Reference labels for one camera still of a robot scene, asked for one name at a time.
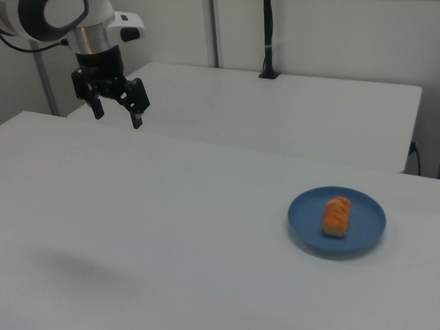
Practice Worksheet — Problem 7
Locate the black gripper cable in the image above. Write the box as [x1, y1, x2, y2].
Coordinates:
[0, 22, 71, 55]

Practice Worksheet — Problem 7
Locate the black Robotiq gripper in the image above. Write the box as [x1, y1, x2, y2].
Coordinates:
[69, 43, 154, 131]

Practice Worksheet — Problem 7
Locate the white side table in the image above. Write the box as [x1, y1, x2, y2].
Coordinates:
[64, 58, 424, 175]

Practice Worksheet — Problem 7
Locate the black camera stand pole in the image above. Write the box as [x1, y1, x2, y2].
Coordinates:
[258, 0, 284, 80]

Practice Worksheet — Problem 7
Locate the black power cable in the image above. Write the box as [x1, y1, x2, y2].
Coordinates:
[408, 140, 424, 177]

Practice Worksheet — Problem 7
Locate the blue round plate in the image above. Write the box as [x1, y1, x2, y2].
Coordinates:
[285, 184, 388, 264]

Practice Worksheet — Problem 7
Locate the orange bread loaf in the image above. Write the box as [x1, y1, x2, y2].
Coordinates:
[320, 195, 352, 239]

